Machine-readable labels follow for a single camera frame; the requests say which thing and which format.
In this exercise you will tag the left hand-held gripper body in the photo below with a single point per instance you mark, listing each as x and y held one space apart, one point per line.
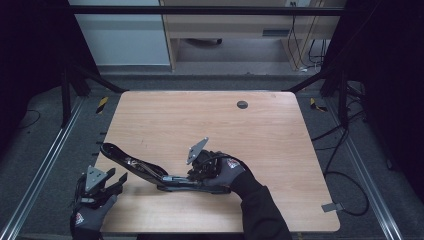
94 178

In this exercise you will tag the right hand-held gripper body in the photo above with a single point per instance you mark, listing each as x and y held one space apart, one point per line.
197 150

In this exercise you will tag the black stapler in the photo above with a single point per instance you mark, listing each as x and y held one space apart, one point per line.
146 170

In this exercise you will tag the person's right hand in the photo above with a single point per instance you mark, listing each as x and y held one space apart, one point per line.
228 171

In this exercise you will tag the person's left hand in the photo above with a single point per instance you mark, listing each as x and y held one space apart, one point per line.
88 218

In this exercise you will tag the grey round table grommet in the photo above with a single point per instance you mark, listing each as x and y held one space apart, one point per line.
242 104

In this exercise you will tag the yellow black tape strip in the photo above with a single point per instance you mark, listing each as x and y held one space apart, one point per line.
314 105
102 105

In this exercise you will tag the white cabinet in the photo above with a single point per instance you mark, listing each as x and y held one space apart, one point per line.
123 40

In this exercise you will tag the grey tape tab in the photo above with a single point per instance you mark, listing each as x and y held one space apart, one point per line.
332 207

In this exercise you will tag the black curtain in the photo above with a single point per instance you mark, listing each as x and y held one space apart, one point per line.
393 66
26 50

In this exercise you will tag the aluminium rail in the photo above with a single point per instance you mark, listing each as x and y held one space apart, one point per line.
46 160
366 180

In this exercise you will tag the black metal frame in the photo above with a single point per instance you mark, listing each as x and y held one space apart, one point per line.
343 100
65 96

